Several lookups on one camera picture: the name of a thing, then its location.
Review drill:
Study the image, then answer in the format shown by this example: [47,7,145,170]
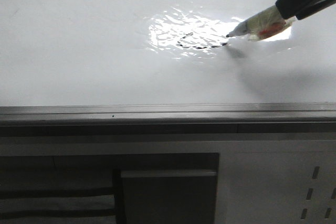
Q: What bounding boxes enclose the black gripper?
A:
[245,0,335,41]

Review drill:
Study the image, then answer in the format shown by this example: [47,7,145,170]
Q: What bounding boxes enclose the white black whiteboard marker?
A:
[226,21,249,38]

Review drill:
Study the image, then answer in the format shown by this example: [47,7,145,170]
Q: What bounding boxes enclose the white whiteboard surface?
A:
[1,0,335,106]

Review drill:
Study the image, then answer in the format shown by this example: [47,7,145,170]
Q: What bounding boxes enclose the white perforated cabinet panel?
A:
[218,140,336,224]

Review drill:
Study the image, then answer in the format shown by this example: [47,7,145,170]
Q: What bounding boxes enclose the dark square panel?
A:
[112,153,219,223]

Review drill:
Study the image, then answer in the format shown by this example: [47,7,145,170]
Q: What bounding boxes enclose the grey aluminium whiteboard frame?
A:
[1,102,335,136]

